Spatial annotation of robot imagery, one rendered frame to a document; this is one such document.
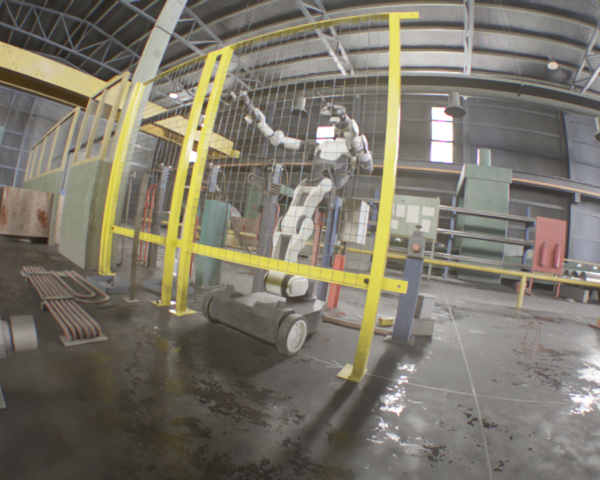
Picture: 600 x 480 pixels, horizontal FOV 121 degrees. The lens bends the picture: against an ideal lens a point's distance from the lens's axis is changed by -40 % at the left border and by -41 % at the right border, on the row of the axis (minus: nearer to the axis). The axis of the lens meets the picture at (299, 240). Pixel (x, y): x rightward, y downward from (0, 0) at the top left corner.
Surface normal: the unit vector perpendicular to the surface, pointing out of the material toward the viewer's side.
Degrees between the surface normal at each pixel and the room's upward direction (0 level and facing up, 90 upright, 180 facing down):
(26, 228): 90
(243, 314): 90
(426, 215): 90
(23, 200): 90
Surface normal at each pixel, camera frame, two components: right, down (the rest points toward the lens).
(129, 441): 0.14, -0.99
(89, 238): 0.88, 0.13
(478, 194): -0.44, -0.06
